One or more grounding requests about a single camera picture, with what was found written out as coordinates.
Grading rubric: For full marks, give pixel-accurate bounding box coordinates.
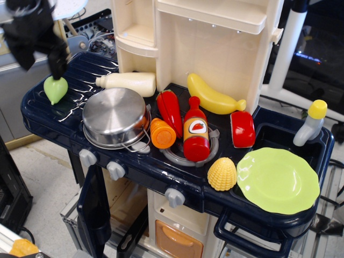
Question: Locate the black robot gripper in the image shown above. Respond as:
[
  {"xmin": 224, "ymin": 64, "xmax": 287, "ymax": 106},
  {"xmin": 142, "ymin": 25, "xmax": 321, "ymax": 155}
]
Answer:
[{"xmin": 2, "ymin": 10, "xmax": 69, "ymax": 80}]

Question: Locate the green toy pear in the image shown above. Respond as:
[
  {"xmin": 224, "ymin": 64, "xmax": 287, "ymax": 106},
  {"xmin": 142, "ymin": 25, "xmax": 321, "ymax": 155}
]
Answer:
[{"xmin": 44, "ymin": 76, "xmax": 68, "ymax": 105}]

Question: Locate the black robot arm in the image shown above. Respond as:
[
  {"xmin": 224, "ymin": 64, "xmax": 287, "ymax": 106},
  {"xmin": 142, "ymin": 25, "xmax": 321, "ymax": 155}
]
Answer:
[{"xmin": 1, "ymin": 1, "xmax": 68, "ymax": 80}]

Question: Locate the light green plastic plate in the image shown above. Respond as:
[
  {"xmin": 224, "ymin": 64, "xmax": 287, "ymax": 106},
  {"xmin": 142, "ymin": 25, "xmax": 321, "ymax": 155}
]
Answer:
[{"xmin": 236, "ymin": 147, "xmax": 320, "ymax": 215}]

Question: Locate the wooden grey toy dishwasher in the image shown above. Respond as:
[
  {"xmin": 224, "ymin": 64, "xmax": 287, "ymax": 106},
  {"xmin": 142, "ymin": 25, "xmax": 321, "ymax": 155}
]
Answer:
[{"xmin": 0, "ymin": 0, "xmax": 89, "ymax": 150}]

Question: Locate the stainless steel toy pot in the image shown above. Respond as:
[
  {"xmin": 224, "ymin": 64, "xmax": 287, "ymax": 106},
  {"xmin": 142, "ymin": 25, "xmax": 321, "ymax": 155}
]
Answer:
[{"xmin": 82, "ymin": 88, "xmax": 152, "ymax": 150}]

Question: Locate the cream toy sauce bottle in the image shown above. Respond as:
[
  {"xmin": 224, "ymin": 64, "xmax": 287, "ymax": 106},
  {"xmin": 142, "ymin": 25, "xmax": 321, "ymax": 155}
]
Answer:
[{"xmin": 95, "ymin": 72, "xmax": 156, "ymax": 97}]

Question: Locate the grey stove knob left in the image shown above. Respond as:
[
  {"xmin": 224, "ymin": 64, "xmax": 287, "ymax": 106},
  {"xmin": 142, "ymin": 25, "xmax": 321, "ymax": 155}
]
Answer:
[{"xmin": 79, "ymin": 149, "xmax": 97, "ymax": 168}]

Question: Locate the grey stove knob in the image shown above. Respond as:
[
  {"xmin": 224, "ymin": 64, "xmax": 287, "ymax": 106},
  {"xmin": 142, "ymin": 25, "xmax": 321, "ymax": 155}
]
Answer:
[
  {"xmin": 164, "ymin": 188, "xmax": 185, "ymax": 208},
  {"xmin": 106, "ymin": 161, "xmax": 126, "ymax": 181},
  {"xmin": 79, "ymin": 149, "xmax": 97, "ymax": 168}
]

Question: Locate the red toy chili pepper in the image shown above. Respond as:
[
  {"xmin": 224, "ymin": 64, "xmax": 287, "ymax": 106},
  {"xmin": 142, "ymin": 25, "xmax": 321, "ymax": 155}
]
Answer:
[{"xmin": 156, "ymin": 90, "xmax": 183, "ymax": 139}]

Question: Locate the grey stove knob middle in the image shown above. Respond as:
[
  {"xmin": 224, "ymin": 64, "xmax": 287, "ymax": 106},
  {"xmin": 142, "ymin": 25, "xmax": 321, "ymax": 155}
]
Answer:
[{"xmin": 106, "ymin": 161, "xmax": 126, "ymax": 181}]

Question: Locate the orange toy carrot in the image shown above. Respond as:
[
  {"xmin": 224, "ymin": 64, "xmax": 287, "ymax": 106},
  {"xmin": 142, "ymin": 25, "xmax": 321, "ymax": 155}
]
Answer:
[{"xmin": 150, "ymin": 118, "xmax": 176, "ymax": 149}]

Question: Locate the black box on floor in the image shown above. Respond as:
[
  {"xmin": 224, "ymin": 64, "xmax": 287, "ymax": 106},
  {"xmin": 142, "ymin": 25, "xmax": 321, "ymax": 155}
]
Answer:
[{"xmin": 1, "ymin": 140, "xmax": 33, "ymax": 233}]

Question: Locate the navy toy oven door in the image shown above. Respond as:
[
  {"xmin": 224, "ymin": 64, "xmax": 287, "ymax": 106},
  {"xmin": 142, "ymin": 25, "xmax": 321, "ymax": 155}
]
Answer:
[{"xmin": 77, "ymin": 165, "xmax": 112, "ymax": 257}]

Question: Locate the yellow toy banana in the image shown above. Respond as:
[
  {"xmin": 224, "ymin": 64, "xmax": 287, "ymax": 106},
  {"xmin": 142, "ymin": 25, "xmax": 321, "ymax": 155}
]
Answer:
[{"xmin": 187, "ymin": 73, "xmax": 247, "ymax": 114}]

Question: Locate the red toy ketchup bottle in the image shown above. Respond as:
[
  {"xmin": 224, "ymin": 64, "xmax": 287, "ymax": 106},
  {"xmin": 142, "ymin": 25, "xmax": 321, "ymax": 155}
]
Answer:
[{"xmin": 183, "ymin": 96, "xmax": 210, "ymax": 162}]

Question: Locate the cream toy kitchen back panel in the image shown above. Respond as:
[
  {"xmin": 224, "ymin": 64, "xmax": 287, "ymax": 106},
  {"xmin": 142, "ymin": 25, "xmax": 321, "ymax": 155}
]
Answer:
[{"xmin": 112, "ymin": 1, "xmax": 283, "ymax": 112}]

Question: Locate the grey stove knob right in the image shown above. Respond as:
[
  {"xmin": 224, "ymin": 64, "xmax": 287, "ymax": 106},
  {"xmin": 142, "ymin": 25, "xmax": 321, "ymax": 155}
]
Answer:
[{"xmin": 164, "ymin": 188, "xmax": 185, "ymax": 208}]

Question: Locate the red toy apple slice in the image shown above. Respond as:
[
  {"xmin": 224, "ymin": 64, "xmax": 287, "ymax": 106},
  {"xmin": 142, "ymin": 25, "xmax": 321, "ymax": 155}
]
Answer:
[{"xmin": 230, "ymin": 111, "xmax": 256, "ymax": 148}]

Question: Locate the yellow toy corn cob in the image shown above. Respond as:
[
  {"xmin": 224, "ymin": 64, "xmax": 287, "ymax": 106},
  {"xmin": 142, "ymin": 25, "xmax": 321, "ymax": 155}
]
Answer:
[{"xmin": 207, "ymin": 157, "xmax": 237, "ymax": 191}]

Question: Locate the orange toy drawer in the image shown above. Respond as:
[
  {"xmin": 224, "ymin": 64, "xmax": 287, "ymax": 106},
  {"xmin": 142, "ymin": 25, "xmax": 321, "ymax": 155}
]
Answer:
[{"xmin": 155, "ymin": 220, "xmax": 203, "ymax": 258}]

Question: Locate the navy toy kitchen counter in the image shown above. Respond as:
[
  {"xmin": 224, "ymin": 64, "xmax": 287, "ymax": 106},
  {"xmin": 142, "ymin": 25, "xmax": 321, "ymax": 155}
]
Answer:
[{"xmin": 20, "ymin": 51, "xmax": 335, "ymax": 258}]

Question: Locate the white pole stand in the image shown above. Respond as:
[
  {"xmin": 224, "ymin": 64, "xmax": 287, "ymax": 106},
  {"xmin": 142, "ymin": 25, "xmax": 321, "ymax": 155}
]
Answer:
[{"xmin": 261, "ymin": 1, "xmax": 343, "ymax": 122}]

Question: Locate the grey yellow toy faucet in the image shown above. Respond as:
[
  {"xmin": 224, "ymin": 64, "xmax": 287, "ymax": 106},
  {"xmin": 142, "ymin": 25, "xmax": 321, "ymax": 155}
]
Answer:
[{"xmin": 293, "ymin": 99, "xmax": 327, "ymax": 147}]

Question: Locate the grey toy burner ring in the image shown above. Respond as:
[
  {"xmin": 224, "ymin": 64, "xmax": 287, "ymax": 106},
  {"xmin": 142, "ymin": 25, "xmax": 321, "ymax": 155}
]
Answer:
[{"xmin": 161, "ymin": 126, "xmax": 220, "ymax": 168}]

